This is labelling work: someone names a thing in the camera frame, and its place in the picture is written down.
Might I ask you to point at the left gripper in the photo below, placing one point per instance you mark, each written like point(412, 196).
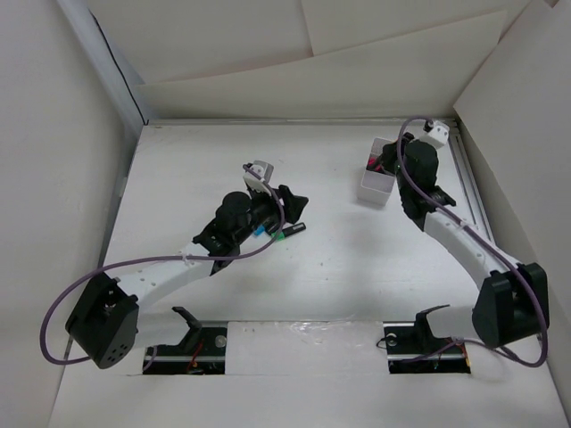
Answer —
point(292, 203)

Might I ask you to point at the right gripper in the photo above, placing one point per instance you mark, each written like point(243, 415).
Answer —
point(390, 151)

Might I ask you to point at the pink highlighter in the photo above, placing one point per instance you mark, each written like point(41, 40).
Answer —
point(375, 164)

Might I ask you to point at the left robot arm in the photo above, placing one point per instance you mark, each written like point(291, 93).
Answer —
point(108, 320)

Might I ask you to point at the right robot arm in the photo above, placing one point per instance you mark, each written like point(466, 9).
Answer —
point(511, 315)

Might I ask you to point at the green highlighter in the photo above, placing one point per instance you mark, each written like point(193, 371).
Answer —
point(290, 231)

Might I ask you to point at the white divided container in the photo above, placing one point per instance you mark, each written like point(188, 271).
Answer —
point(375, 188)

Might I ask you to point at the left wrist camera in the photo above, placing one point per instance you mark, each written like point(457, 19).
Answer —
point(256, 173)

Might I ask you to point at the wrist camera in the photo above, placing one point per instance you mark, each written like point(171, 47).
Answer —
point(256, 173)
point(436, 134)

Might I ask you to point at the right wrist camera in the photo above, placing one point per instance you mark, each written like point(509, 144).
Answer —
point(436, 134)

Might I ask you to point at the aluminium table rail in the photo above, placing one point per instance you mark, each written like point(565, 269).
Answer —
point(466, 158)

